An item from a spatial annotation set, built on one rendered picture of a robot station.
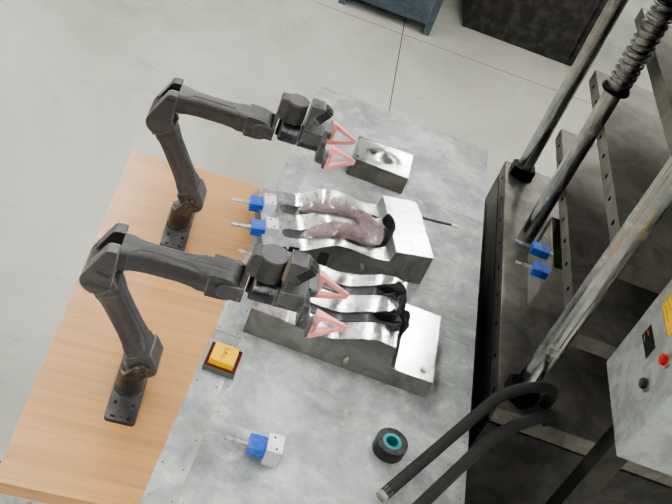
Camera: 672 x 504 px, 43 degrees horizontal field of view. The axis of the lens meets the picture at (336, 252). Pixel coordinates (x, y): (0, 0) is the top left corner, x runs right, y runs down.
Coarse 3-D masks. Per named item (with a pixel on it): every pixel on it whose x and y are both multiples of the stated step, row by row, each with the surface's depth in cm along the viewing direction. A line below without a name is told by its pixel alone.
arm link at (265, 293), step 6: (252, 276) 170; (252, 282) 169; (258, 282) 169; (246, 288) 172; (252, 288) 170; (258, 288) 169; (264, 288) 169; (270, 288) 170; (276, 288) 170; (252, 294) 169; (258, 294) 169; (264, 294) 169; (270, 294) 170; (252, 300) 171; (258, 300) 170; (264, 300) 170; (270, 300) 170
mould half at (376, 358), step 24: (264, 312) 212; (288, 312) 215; (264, 336) 217; (288, 336) 216; (336, 336) 214; (360, 336) 212; (384, 336) 213; (408, 336) 227; (432, 336) 230; (336, 360) 218; (360, 360) 216; (384, 360) 215; (408, 360) 220; (432, 360) 223; (408, 384) 218
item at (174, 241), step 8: (168, 216) 240; (176, 216) 234; (184, 216) 233; (192, 216) 236; (168, 224) 236; (176, 224) 235; (184, 224) 236; (168, 232) 235; (176, 232) 236; (184, 232) 237; (160, 240) 232; (168, 240) 233; (176, 240) 234; (184, 240) 235; (176, 248) 232; (184, 248) 232
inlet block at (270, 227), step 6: (234, 222) 239; (252, 222) 240; (258, 222) 241; (264, 222) 242; (270, 222) 241; (276, 222) 241; (252, 228) 238; (258, 228) 239; (264, 228) 240; (270, 228) 239; (276, 228) 239; (252, 234) 240; (258, 234) 240; (264, 234) 240; (270, 234) 240; (276, 234) 241
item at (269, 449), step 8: (232, 440) 188; (240, 440) 188; (248, 440) 190; (256, 440) 189; (264, 440) 189; (272, 440) 188; (280, 440) 189; (248, 448) 187; (256, 448) 187; (264, 448) 188; (272, 448) 187; (280, 448) 188; (256, 456) 188; (264, 456) 188; (272, 456) 187; (280, 456) 187; (264, 464) 189; (272, 464) 189
